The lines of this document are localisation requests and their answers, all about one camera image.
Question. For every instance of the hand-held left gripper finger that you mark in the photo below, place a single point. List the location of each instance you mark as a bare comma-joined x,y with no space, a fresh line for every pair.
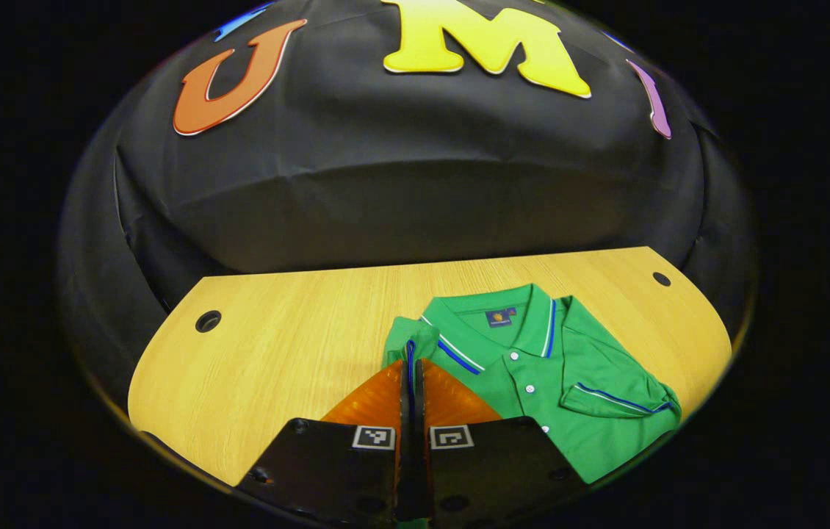
404,477
422,477

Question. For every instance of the green T-shirt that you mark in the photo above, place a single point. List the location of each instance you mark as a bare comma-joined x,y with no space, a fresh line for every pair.
569,353

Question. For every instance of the black backdrop cloth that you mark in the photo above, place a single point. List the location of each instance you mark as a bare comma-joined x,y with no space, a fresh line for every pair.
385,184

